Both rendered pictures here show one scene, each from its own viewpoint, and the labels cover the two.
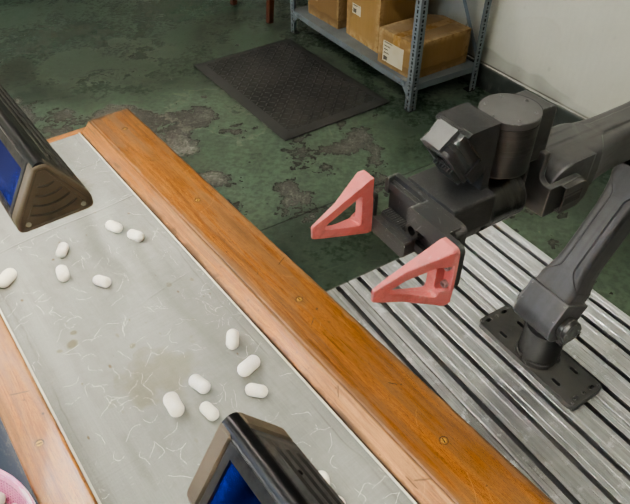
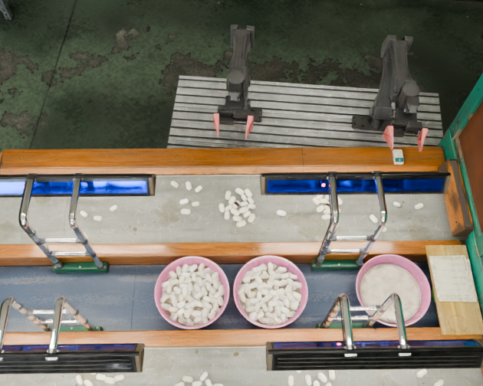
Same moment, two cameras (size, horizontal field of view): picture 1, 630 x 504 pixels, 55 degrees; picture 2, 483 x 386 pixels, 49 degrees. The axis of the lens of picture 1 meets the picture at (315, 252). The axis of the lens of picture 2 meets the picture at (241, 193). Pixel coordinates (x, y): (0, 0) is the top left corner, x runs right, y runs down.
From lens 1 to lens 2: 1.42 m
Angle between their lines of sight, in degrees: 37
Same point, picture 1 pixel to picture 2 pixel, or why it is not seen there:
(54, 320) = (119, 230)
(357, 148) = (14, 66)
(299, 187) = (14, 113)
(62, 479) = (189, 247)
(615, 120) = (240, 51)
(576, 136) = (238, 63)
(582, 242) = not seen: hidden behind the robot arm
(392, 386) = (228, 155)
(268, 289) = (165, 162)
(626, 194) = not seen: hidden behind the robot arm
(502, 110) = (235, 79)
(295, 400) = (208, 181)
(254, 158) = not seen: outside the picture
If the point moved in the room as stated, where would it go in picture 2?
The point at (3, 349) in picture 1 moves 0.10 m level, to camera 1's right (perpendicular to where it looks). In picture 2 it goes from (125, 246) to (142, 227)
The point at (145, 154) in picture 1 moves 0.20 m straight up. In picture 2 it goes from (50, 159) to (34, 132)
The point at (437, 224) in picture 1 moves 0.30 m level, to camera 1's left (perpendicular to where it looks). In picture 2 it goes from (243, 113) to (188, 174)
